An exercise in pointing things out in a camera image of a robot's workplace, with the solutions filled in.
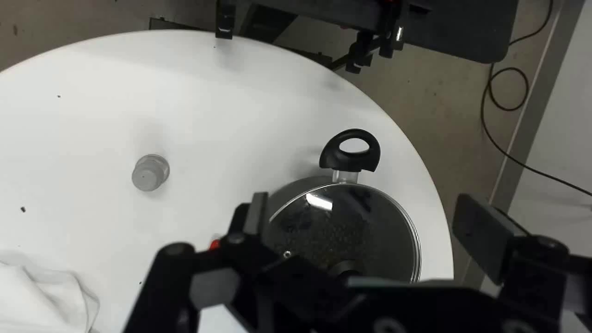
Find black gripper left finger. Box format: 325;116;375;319
122;190;348;333

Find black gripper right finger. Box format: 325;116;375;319
451;192;592;310

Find grey shaker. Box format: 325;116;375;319
129;153;172;194

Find glass pot lid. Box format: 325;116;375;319
264;182;422;282

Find black cooking pot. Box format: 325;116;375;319
261;127;423;284

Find white towel with red stripes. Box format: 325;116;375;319
0;247;103;333

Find black tool cart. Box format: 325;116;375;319
146;0;520;75

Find black floor cable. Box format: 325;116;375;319
479;0;592;199

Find grey partition frame post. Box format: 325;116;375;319
460;0;588;292

